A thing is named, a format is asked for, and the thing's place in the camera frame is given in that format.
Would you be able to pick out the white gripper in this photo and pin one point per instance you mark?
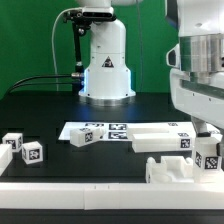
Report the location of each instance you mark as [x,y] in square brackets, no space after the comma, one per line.
[201,101]

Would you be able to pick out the white chair seat with pegs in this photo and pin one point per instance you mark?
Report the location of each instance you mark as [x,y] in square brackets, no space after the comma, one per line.
[171,169]

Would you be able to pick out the white tagged cube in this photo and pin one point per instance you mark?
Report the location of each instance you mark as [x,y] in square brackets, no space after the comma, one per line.
[15,139]
[32,152]

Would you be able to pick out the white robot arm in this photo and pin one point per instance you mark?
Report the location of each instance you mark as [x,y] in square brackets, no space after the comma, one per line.
[197,61]

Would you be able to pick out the white block chair part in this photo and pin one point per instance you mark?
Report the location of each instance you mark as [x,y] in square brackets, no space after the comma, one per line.
[158,142]

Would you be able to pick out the white marker sheet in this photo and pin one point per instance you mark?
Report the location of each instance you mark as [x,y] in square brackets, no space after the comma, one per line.
[109,131]

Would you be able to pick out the white chair back frame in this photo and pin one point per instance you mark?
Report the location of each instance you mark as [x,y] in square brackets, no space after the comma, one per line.
[163,127]

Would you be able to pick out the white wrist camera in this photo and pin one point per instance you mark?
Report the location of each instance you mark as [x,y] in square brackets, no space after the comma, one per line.
[173,57]

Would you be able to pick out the black camera on stand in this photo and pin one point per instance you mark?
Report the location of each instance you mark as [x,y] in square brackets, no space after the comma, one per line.
[81,19]

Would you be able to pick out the white left border rail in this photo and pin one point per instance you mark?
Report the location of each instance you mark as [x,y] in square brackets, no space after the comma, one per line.
[5,156]

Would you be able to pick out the white border rail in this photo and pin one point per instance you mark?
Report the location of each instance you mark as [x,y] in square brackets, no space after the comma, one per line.
[5,156]
[111,196]

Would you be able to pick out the white front border rail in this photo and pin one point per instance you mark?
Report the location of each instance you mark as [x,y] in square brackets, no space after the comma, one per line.
[111,196]

